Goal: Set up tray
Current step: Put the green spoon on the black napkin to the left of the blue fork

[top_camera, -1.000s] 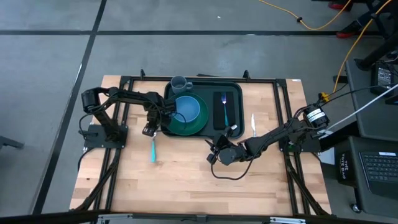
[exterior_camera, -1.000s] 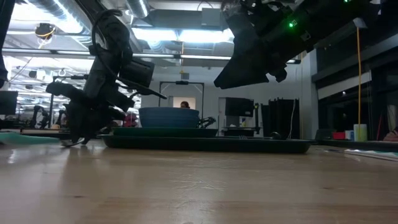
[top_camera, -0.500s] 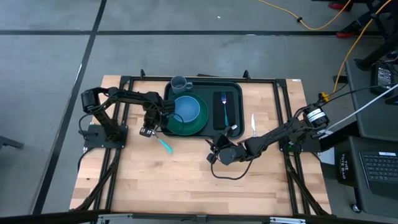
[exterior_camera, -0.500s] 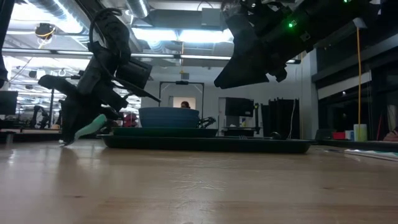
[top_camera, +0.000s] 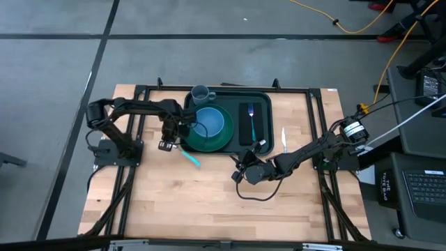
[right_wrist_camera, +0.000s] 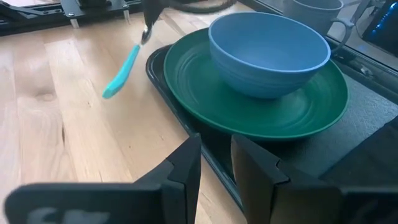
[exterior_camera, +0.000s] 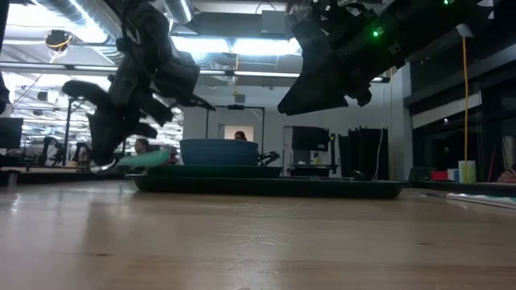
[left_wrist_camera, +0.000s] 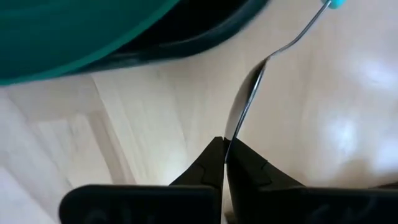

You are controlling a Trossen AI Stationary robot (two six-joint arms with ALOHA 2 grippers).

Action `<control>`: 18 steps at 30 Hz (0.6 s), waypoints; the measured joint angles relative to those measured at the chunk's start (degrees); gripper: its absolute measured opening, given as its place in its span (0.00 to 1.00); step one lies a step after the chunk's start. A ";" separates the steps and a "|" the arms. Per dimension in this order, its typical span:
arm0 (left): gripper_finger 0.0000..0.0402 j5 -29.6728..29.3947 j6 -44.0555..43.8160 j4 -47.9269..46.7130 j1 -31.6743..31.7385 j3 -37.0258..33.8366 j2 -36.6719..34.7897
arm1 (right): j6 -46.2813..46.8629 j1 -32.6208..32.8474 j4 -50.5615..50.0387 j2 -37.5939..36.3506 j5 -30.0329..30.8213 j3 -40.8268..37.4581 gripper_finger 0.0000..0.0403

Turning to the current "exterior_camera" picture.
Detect ceiling light panel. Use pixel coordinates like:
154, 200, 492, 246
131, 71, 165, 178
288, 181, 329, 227
171, 35, 303, 56

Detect black wall screen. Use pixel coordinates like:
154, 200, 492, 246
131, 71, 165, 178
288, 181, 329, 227
292, 126, 331, 152

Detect black equipment cart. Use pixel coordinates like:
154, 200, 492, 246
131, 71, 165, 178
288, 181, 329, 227
288, 163, 339, 178

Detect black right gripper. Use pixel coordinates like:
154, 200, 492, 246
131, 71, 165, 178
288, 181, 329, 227
277, 0, 464, 117

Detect black monitor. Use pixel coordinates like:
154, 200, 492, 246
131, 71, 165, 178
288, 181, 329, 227
0, 116, 24, 149

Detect black ceiling fixture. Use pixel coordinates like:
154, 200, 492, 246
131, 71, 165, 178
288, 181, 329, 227
44, 30, 73, 52

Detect grey ceiling box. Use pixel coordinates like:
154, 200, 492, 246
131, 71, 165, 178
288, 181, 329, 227
260, 10, 288, 35

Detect black gantry frame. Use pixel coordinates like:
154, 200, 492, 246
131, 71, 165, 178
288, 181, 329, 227
65, 97, 92, 167
205, 104, 266, 151

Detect teal-handled spoon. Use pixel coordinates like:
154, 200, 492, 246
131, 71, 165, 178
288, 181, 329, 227
89, 147, 171, 175

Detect pale yellow cup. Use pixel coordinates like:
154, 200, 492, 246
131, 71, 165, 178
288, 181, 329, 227
458, 159, 477, 184

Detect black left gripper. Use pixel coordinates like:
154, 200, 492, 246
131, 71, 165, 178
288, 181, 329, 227
62, 52, 217, 165

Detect silver air duct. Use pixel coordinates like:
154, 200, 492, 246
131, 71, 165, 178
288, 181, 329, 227
163, 0, 195, 24

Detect blue bowl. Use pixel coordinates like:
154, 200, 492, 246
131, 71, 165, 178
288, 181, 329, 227
179, 139, 260, 167

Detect teal-handled knife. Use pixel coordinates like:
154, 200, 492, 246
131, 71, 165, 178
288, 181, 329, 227
445, 192, 516, 210

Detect dark green serving tray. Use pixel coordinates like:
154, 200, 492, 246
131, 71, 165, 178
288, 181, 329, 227
125, 172, 406, 200

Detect black aluminium table frame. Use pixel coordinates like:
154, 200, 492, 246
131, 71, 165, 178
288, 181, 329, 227
0, 167, 516, 199

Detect black folded panels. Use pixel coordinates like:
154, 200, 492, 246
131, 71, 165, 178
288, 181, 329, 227
337, 126, 390, 180

